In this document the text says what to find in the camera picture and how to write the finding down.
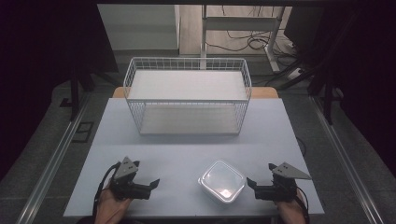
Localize white power strip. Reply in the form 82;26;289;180
286;66;304;81

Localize black metal stand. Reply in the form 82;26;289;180
59;60;95;123
307;69;344;126

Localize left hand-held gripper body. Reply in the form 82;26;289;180
108;156;152;201

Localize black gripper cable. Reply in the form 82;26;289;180
92;161;122;219
295;185;311;224

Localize person's left hand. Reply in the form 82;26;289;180
93;186;134;224

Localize dark curtain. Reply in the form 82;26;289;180
0;0;120;183
306;0;396;180

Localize white wire basket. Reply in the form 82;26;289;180
122;56;253;136

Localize white desk frame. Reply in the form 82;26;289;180
200;4;286;75

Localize clear plastic container with lid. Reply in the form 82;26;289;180
197;159;248;205

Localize aluminium floor rail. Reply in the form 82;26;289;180
14;92;92;224
308;95;387;224

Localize wooden table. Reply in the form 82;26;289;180
111;86;280;100

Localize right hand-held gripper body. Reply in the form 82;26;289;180
254;161;313;203

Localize person's right hand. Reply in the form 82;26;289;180
275;189;308;224

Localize black floor cables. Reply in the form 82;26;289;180
205;5;301;59

